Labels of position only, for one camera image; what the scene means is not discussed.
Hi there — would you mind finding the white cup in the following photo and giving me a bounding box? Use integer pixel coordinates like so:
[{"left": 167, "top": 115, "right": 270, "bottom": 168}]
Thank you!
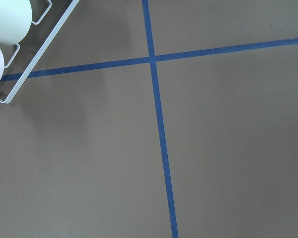
[{"left": 0, "top": 0, "right": 32, "bottom": 45}]

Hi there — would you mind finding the white wire cup rack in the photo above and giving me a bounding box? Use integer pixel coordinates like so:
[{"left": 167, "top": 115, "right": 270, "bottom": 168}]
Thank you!
[{"left": 0, "top": 0, "right": 79, "bottom": 104}]

